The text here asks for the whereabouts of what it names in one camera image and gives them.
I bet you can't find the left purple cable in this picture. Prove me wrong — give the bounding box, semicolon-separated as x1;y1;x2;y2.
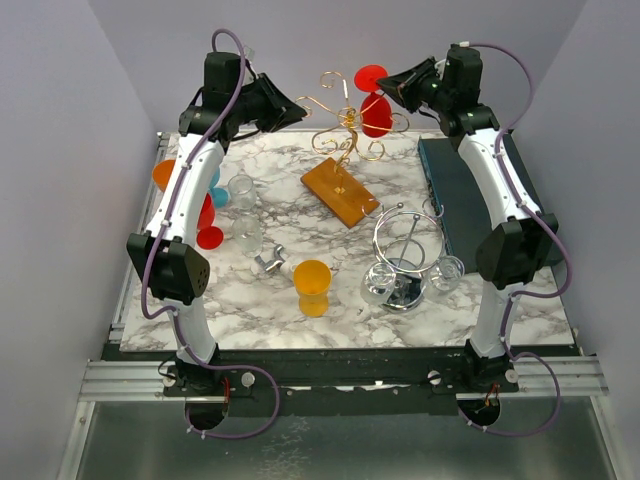
140;28;281;441

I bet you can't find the purple cable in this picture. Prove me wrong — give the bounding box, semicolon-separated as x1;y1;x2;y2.
459;41;574;439
140;28;281;441

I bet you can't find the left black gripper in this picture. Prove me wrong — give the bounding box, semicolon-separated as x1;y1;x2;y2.
231;74;306;133

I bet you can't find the chrome wire glass rack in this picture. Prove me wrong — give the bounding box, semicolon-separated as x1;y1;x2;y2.
369;202;445;314

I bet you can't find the red wine glass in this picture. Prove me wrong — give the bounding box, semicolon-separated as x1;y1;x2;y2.
354;64;393;139
196;193;224;250

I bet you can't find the clear glass on chrome rack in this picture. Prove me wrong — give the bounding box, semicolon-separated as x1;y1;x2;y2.
360;262;397;305

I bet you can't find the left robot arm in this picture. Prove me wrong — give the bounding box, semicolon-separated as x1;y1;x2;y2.
126;52;306;395

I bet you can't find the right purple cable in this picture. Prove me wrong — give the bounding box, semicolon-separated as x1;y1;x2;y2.
459;41;574;439

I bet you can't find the yellow wine glass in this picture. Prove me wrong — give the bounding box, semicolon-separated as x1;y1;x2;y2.
293;260;332;317

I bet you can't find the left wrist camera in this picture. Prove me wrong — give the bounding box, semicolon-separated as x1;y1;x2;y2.
244;45;255;62

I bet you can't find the white cylinder fitting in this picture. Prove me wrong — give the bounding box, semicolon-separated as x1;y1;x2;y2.
280;262;297;280

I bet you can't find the clear wine glass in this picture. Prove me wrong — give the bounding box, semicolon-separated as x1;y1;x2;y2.
232;215;263;258
228;174;257;210

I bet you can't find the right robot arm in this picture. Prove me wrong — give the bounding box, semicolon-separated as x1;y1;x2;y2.
376;42;559;392

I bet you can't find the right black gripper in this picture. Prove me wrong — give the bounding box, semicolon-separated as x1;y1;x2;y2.
375;57;451;115

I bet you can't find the orange wine glass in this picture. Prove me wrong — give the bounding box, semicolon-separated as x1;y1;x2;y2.
152;159;175;192

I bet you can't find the blue wine glass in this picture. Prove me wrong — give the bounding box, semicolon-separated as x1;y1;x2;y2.
208;170;229;209

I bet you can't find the aluminium rail frame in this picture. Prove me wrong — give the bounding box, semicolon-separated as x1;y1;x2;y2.
59;131;631;479

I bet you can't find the gold wire wine glass rack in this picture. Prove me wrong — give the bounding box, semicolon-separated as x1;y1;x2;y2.
296;71;409;229

